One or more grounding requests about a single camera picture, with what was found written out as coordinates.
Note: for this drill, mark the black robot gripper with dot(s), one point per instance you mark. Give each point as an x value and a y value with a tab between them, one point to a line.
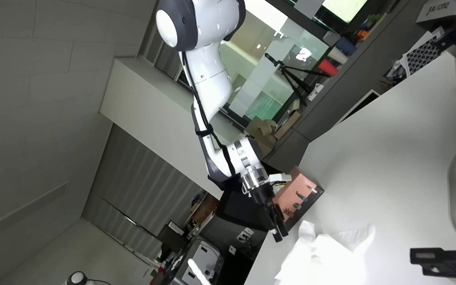
253	177

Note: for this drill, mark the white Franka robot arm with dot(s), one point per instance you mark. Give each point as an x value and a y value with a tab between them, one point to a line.
207	69

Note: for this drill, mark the pink tissue box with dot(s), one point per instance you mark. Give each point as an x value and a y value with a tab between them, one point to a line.
300	199

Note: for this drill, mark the crumpled white tissue pile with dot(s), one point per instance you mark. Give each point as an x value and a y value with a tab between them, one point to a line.
329	259

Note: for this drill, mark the brown cardboard box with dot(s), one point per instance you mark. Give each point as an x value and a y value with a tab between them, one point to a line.
273	136

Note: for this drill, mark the white perforated box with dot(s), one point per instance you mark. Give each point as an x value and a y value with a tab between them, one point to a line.
424	53

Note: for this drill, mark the gray box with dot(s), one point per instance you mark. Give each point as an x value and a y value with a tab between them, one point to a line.
443	10

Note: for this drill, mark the gray desktop computer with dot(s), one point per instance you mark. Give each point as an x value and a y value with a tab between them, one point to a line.
205	259

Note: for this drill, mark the red object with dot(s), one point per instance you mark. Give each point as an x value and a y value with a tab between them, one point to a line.
327	67

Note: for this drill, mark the black stand bar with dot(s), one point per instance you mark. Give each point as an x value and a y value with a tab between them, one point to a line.
444	262

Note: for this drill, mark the blue object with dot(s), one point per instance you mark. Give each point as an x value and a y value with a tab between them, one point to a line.
346	47

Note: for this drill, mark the glass partition window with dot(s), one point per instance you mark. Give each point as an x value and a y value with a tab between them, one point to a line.
292	33

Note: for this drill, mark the orange object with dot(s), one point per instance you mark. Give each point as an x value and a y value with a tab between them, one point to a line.
363	36

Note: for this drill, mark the black camera tripod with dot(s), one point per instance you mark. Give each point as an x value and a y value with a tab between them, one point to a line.
292	80

